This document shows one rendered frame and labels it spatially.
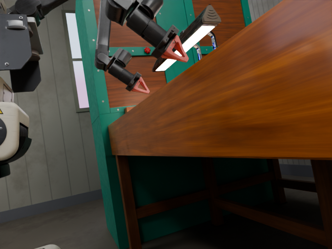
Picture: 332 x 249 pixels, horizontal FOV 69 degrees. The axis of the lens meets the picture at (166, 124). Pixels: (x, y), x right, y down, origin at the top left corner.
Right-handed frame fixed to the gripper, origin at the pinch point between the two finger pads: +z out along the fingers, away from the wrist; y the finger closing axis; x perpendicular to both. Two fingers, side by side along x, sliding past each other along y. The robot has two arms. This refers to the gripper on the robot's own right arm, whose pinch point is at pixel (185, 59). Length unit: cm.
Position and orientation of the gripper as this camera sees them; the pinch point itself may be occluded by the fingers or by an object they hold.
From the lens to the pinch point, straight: 76.9
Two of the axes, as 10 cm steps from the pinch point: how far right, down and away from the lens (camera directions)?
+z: 8.0, 5.5, 2.5
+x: -4.7, 8.3, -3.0
